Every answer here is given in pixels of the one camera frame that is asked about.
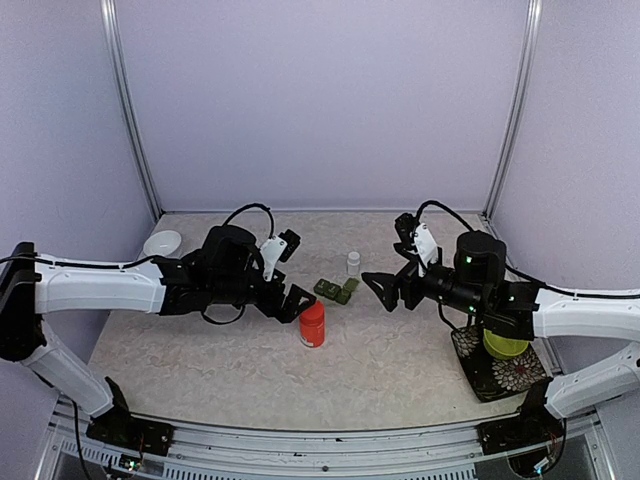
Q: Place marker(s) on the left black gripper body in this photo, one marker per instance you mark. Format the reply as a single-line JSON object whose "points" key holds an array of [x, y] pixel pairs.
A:
{"points": [[261, 302]]}

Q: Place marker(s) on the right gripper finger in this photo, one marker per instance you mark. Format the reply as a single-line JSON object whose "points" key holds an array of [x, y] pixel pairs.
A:
{"points": [[385, 286], [408, 253]]}

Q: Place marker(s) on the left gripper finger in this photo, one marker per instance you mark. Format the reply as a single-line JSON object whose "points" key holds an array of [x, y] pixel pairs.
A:
{"points": [[292, 309], [300, 296]]}

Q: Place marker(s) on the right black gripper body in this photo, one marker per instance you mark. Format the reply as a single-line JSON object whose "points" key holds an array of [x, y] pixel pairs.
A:
{"points": [[407, 279]]}

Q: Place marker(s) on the red pill bottle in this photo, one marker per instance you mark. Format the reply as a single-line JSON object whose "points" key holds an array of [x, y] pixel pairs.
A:
{"points": [[312, 325]]}

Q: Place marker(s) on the green weekly pill organizer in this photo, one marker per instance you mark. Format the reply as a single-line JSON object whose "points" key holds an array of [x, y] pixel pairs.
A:
{"points": [[340, 294]]}

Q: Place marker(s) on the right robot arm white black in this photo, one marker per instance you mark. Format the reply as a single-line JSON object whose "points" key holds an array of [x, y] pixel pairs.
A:
{"points": [[476, 285]]}

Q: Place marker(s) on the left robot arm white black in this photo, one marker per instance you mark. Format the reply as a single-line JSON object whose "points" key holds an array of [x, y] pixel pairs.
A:
{"points": [[230, 268]]}

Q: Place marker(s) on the white pill bottle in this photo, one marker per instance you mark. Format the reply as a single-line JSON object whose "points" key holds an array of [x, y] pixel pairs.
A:
{"points": [[353, 263]]}

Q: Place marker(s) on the lime green bowl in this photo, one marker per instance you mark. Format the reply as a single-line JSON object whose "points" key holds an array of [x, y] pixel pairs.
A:
{"points": [[503, 348]]}

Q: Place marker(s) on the white bowl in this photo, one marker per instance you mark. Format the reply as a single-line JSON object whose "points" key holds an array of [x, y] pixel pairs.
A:
{"points": [[165, 243]]}

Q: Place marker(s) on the black floral square plate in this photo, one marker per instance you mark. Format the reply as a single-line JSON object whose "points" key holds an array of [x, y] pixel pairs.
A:
{"points": [[492, 379]]}

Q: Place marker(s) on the aluminium front rail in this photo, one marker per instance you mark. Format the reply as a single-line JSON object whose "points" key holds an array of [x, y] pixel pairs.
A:
{"points": [[201, 451]]}

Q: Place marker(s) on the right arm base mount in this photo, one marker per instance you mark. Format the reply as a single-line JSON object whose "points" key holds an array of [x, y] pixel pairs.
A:
{"points": [[514, 433]]}

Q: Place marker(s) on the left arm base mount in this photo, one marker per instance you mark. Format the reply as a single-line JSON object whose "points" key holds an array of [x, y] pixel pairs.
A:
{"points": [[133, 433]]}

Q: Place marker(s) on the right aluminium frame post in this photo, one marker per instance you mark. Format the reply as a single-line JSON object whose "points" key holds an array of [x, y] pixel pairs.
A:
{"points": [[517, 107]]}

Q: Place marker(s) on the aluminium frame post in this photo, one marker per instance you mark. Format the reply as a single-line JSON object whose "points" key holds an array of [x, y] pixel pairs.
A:
{"points": [[115, 48], [517, 107]]}

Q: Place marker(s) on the left aluminium frame post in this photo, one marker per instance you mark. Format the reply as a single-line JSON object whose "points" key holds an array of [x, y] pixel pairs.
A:
{"points": [[115, 48]]}

